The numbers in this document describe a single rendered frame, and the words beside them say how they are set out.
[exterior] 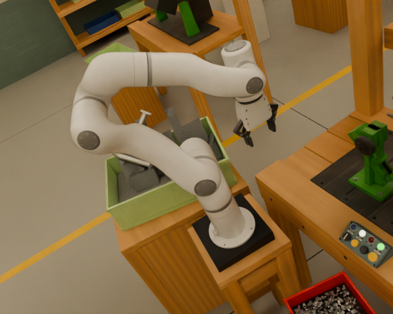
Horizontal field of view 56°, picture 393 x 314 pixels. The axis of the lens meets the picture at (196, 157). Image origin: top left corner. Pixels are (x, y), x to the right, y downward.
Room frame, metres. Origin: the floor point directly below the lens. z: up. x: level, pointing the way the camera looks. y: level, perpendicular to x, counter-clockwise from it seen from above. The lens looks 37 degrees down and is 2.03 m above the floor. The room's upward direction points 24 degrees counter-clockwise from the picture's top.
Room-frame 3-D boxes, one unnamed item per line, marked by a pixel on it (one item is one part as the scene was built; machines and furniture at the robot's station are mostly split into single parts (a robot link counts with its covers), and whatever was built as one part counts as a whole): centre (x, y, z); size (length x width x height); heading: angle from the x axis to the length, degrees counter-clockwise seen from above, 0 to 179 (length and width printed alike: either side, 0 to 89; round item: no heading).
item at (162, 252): (1.49, 0.19, 0.39); 0.68 x 0.52 x 0.79; 95
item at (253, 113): (0.93, -0.22, 1.41); 0.10 x 0.07 x 0.11; 105
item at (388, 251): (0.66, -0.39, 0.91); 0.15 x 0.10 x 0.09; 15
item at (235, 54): (0.92, -0.22, 1.55); 0.09 x 0.08 x 0.13; 177
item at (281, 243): (0.97, -0.01, 0.83); 0.32 x 0.32 x 0.04; 8
